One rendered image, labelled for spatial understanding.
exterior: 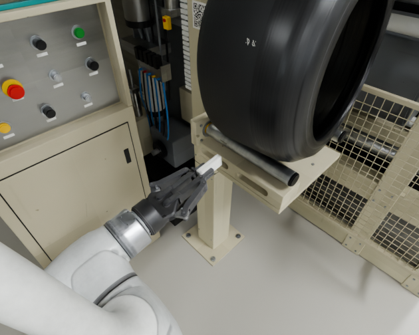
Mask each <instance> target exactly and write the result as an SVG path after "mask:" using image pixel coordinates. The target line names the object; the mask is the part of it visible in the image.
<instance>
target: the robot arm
mask: <svg viewBox="0 0 419 335"><path fill-rule="evenodd" d="M221 165H222V162H221V156H219V155H218V154H216V155H215V156H214V157H213V158H212V159H210V160H209V161H208V162H206V163H202V164H200V165H199V166H198V167H197V168H194V167H191V169H188V167H184V168H182V169H180V170H178V171H177V172H175V173H173V174H171V175H169V176H167V177H165V178H163V179H161V180H159V181H153V182H150V183H149V186H150V190H151V193H150V194H149V195H148V197H147V198H146V199H142V200H141V201H139V202H138V203H137V204H136V205H135V206H133V207H132V208H131V212H130V211H129V210H128V209H123V210H122V211H121V212H120V213H118V214H117V215H116V216H114V217H113V218H112V219H111V220H109V221H107V222H106V223H105V224H104V225H102V226H101V227H99V228H97V229H95V230H94V231H91V232H88V233H87V234H85V235H83V236H82V237H80V238H79V239H77V240H76V241H75V242H74V243H72V244H71V245H69V246H68V247H67V248H66V249H65V250H64V251H63V252H62V253H60V254H59V255H58V256H57V257H56V258H55V259H54V260H53V261H52V262H51V263H50V264H49V265H48V266H47V267H46V268H45V269H44V270H43V269H41V268H39V267H38V266H37V265H35V264H33V263H32V262H31V261H29V260H27V259H26V258H25V257H22V256H21V255H20V254H18V253H16V252H15V251H14V250H12V249H10V248H9V247H8V246H6V245H4V244H3V243H1V242H0V323H1V324H4V325H6V326H8V327H11V328H13V329H16V330H18V331H20V332H23V333H25V334H28V335H182V331H181V330H180V327H179V325H178V323H177V322H176V319H175V318H174V317H173V316H172V314H171V312H170V311H169V310H168V309H167V307H166V306H165V305H164V303H163V302H162V301H161V300H160V299H159V297H158V296H157V295H156V294H155V293H154V291H153V290H152V289H151V288H150V287H149V286H148V285H147V284H145V283H144V282H143V281H142V280H141V279H140V277H139V276H138V275H137V274H136V273H135V272H134V270H133V268H132V267H131V265H130V263H129V261H130V260H131V259H132V258H134V257H135V256H136V255H137V254H138V253H139V252H140V251H141V250H142V249H144V248H145V247H146V246H147V245H149V244H150V243H151V242H152V239H151V237H150V235H155V234H156V233H157V232H158V231H159V230H161V229H162V228H163V227H164V226H165V225H166V223H167V222H169V221H172V220H174V219H175V218H180V219H183V220H184V221H188V219H189V217H190V213H191V212H192V210H193V209H194V207H195V206H196V205H197V203H198V202H199V200H200V199H201V198H202V197H203V195H204V194H205V192H206V191H207V190H208V185H207V180H208V179H209V178H210V177H211V176H213V175H214V171H215V170H216V169H217V168H218V167H220V166H221ZM188 197H190V198H189V199H188V200H187V201H186V203H185V204H184V206H183V207H181V208H180V210H178V209H179V206H180V205H181V204H182V203H183V202H184V201H185V200H186V199H187V198H188Z"/></svg>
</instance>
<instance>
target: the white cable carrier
mask: <svg viewBox="0 0 419 335"><path fill-rule="evenodd" d="M180 1H181V2H183V3H180V7H182V8H181V9H180V11H181V13H183V14H181V18H182V24H183V25H182V29H183V30H182V34H183V36H182V38H183V44H184V45H183V49H185V50H183V53H184V58H185V59H184V63H185V64H184V67H185V68H184V71H185V73H184V74H185V80H186V81H185V83H186V88H187V89H189V90H192V86H191V72H190V44H189V30H188V2H187V0H180ZM183 8H184V9H183ZM184 14H185V15H184ZM184 19H185V20H184Z"/></svg>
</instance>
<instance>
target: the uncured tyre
mask: <svg viewBox="0 0 419 335"><path fill-rule="evenodd" d="M394 2H395V0H208V1H207V3H206V7H205V10H204V14H203V17H202V22H201V26H200V33H199V37H198V49H197V72H198V82H199V87H200V94H201V98H202V103H203V105H204V109H205V111H206V114H207V115H208V118H209V119H210V121H211V122H212V124H213V125H214V126H215V127H216V128H217V129H218V130H219V131H220V132H221V133H222V134H224V135H225V136H227V137H228V138H231V139H232V140H235V141H236V142H239V143H241V144H243V145H245V146H247V147H249V148H251V149H253V150H256V151H258V152H260V153H262V154H264V155H266V156H268V157H270V158H273V159H274V160H277V161H282V162H296V161H299V160H302V159H305V158H308V157H311V156H313V155H315V154H316V153H318V152H319V151H320V150H321V149H323V148H324V147H325V145H326V144H327V143H328V142H329V141H330V139H331V138H332V137H333V136H334V134H335V133H336V131H337V130H338V129H339V127H340V126H341V124H342V123H343V121H344V119H345V118H346V116H347V114H348V113H349V111H350V109H351V108H352V106H353V104H354V102H355V100H356V98H357V96H358V94H359V93H360V91H361V89H362V86H363V84H364V82H365V80H366V78H367V76H368V74H369V72H370V70H371V67H372V65H373V62H374V60H375V58H376V55H377V53H378V50H379V48H380V45H381V42H382V40H383V37H384V34H385V32H386V28H387V26H388V22H389V19H390V16H391V13H392V9H393V6H394ZM246 34H248V35H253V36H256V37H259V40H258V42H257V47H256V50H255V51H253V50H250V49H246V48H243V44H244V41H245V36H246Z"/></svg>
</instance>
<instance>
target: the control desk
mask: <svg viewBox="0 0 419 335"><path fill-rule="evenodd" d="M150 193H151V190H150V186H149V181H148V175H147V171H146V166H145V162H144V156H143V153H142V147H141V143H140V138H139V134H138V129H137V125H136V119H135V115H134V110H133V106H132V99H131V95H130V90H129V86H128V81H127V77H126V71H125V68H124V61H123V58H122V52H121V49H120V43H119V40H118V33H117V30H116V24H115V20H114V15H113V11H112V5H111V2H110V0H58V1H51V2H48V3H41V4H36V5H30V6H26V7H19V8H15V9H8V10H4V11H0V217H1V218H2V220H4V222H5V223H6V224H7V225H8V226H9V228H10V229H11V230H12V232H14V234H15V235H16V236H17V237H18V238H19V240H20V241H21V242H22V243H23V244H24V246H26V248H27V249H28V250H29V252H30V253H31V254H32V255H33V256H34V258H36V260H37V261H38V262H39V263H40V265H41V266H42V267H43V268H44V269H45V268H46V267H47V266H48V265H49V264H50V263H51V262H52V261H53V260H54V259H55V258H56V257H57V256H58V255H59V254H60V253H62V252H63V251H64V250H65V249H66V248H67V247H68V246H69V245H71V244H72V243H74V242H75V241H76V240H77V239H79V238H80V237H82V236H83V235H85V234H87V233H88V232H91V231H94V230H95V229H97V228H99V227H101V226H102V225H104V224H105V223H106V222H107V221H109V220H111V219H112V218H113V217H114V216H116V215H117V214H118V213H120V212H121V211H122V210H123V209H128V210H129V211H130V212H131V208H132V207H133V206H135V205H136V204H137V203H138V202H139V201H141V200H142V199H146V198H147V197H148V195H149V194H150Z"/></svg>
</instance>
